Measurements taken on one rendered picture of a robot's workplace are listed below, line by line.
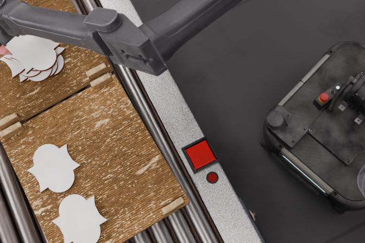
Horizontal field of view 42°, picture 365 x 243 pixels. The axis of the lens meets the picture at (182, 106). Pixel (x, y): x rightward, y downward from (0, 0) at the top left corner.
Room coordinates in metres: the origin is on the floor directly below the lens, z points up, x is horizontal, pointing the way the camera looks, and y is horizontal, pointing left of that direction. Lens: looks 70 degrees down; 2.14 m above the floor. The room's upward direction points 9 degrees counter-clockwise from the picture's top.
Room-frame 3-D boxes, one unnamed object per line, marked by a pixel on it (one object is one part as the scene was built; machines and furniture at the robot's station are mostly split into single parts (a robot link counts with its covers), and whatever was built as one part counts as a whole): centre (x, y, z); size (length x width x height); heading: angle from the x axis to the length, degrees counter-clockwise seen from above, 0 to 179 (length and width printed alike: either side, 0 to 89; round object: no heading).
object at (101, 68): (0.57, 0.22, 0.95); 0.06 x 0.02 x 0.03; 113
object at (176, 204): (0.18, 0.06, 0.95); 0.06 x 0.02 x 0.03; 112
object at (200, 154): (0.30, -0.03, 0.92); 0.06 x 0.06 x 0.01; 19
